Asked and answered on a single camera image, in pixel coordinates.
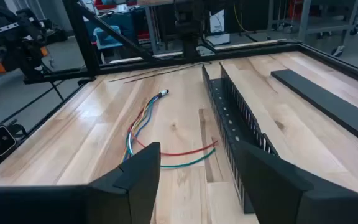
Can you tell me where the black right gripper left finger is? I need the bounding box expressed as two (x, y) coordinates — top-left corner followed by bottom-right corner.
(0, 142), (162, 224)

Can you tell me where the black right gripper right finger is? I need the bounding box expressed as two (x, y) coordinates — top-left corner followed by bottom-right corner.
(237, 141), (358, 224)

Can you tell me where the black slotted cable duct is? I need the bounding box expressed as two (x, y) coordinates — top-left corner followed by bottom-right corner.
(201, 62), (281, 215)

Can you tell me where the multicolour wire harness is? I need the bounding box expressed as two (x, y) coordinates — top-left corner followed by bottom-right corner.
(121, 89), (219, 169)

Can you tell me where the black duct cover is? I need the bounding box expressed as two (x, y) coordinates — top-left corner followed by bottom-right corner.
(270, 68), (358, 151)

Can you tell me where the grey wheeled metal cart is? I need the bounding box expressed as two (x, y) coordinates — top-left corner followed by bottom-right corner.
(296, 0), (358, 58)

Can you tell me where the white box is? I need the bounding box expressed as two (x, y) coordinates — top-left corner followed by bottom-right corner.
(209, 9), (231, 47)

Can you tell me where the black aluminium table frame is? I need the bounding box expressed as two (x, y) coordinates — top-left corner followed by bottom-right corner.
(0, 0), (358, 181)

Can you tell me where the yellow hanging cable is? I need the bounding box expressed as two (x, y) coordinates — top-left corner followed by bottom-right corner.
(232, 2), (252, 34)

